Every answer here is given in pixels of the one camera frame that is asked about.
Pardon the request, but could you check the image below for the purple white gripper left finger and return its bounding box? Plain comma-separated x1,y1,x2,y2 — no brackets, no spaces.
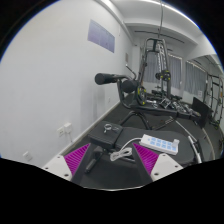
42,144,90,181

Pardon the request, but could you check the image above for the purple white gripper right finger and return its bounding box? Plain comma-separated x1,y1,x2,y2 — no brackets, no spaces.
133,143,183,181

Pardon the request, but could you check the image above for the white charger plug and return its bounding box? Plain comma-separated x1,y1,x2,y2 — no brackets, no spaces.
172,139,180,147

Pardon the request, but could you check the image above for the white power strip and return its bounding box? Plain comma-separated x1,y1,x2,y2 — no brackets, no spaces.
140,134,178,155

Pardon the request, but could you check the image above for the black padded weight bench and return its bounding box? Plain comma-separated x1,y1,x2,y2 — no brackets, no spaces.
72,121,196,189

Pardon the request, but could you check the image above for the silver carabiner clip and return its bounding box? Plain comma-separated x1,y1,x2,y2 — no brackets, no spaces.
104,124,112,133

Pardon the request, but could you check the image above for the black multi-gym machine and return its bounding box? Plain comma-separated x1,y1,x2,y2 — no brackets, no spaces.
94,37,201,131

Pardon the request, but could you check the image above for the grey window curtain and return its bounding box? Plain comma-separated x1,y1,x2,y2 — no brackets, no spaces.
185,62,207,95

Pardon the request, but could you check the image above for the white coiled charger cable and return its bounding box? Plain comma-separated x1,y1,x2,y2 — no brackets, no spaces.
109,137,144,163

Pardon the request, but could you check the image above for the black bench adjustment handle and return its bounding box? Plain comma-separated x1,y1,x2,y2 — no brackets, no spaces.
85,146,103,173

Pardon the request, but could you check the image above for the white wall socket with plug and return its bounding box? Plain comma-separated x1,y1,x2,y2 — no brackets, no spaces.
57,123,72,137

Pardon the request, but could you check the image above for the white lower wall socket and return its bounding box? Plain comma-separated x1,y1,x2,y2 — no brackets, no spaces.
23,151,32,162

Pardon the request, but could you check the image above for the black wall rack frame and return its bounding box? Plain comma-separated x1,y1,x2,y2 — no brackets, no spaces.
206,75,224,129

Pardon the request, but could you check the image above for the blue wall poster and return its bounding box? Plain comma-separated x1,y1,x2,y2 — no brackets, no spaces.
88,20,115,52

